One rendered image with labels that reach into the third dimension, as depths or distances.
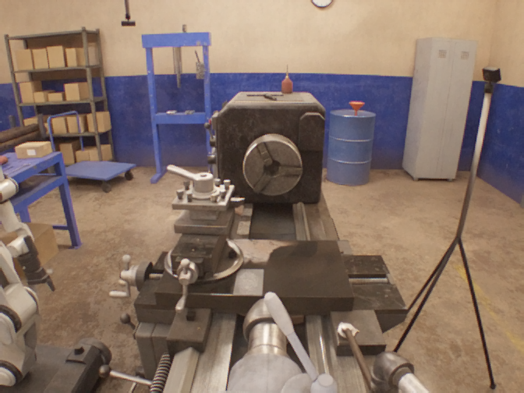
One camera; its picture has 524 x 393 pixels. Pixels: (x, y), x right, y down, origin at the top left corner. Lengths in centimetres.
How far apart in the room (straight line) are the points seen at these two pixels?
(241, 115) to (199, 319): 98
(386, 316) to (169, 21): 464
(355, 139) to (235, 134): 288
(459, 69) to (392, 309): 415
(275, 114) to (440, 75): 345
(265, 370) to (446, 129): 466
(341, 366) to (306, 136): 102
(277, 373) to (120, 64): 508
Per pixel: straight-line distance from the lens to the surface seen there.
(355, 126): 436
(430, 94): 482
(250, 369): 52
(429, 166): 503
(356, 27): 504
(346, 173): 450
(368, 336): 98
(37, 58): 557
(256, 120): 164
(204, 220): 109
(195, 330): 97
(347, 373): 93
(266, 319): 62
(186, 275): 92
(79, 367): 196
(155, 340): 110
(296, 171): 147
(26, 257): 179
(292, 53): 492
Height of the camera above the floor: 154
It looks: 22 degrees down
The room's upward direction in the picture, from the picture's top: straight up
